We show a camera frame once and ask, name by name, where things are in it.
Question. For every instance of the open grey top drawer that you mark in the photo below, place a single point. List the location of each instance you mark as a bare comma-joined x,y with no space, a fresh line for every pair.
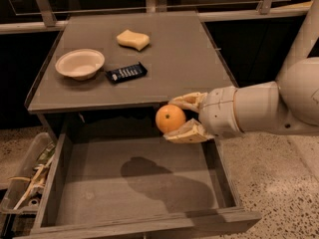
135,185

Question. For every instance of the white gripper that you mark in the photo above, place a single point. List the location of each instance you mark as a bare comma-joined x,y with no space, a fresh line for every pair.
218,112

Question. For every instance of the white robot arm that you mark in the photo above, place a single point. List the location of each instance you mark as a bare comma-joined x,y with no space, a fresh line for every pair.
287,106

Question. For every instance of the white paper bowl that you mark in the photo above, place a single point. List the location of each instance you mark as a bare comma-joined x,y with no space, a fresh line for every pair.
81,64

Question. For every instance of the yellow sponge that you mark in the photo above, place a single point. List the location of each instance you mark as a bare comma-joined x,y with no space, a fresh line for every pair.
134,40

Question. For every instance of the dark blue snack bar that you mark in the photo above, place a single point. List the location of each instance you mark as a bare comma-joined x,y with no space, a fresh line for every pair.
127,73

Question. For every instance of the metal railing with glass panel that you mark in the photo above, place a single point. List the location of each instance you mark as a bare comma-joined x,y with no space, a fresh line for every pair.
29,16

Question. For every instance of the clear plastic bin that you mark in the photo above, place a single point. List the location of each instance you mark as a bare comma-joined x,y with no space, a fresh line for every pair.
27,186

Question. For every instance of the grey cabinet with counter top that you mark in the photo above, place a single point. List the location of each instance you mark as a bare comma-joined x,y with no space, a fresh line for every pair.
150,58

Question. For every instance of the orange fruit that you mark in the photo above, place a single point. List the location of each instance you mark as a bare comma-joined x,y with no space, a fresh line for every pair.
170,118

